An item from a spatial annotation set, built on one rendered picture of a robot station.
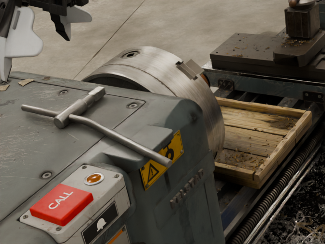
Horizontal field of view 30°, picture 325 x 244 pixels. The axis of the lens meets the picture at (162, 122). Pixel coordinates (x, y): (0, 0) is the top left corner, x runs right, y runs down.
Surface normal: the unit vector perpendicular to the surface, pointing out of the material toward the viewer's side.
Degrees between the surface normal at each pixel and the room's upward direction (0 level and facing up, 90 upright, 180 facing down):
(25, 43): 53
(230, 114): 0
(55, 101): 0
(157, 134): 0
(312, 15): 90
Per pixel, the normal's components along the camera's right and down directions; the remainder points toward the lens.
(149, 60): 0.01, -0.79
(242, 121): -0.18, -0.85
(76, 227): 0.81, 0.16
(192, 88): 0.52, -0.41
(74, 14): -0.30, 0.85
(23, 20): -0.30, -0.10
